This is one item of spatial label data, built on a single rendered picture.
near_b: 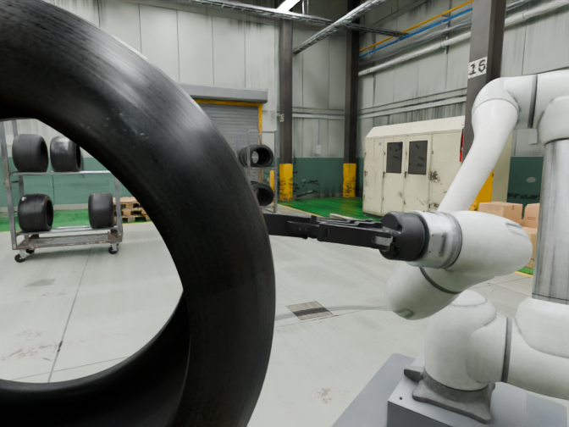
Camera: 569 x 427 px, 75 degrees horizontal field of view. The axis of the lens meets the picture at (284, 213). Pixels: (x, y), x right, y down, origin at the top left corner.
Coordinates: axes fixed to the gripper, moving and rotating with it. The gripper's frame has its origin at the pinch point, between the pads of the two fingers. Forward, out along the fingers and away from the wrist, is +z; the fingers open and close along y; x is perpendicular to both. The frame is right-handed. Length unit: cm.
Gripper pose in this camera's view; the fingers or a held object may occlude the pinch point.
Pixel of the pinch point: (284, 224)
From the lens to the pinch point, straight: 51.7
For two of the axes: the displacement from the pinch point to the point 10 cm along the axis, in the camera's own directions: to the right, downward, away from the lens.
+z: -9.6, -1.0, -2.7
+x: -1.4, 9.9, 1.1
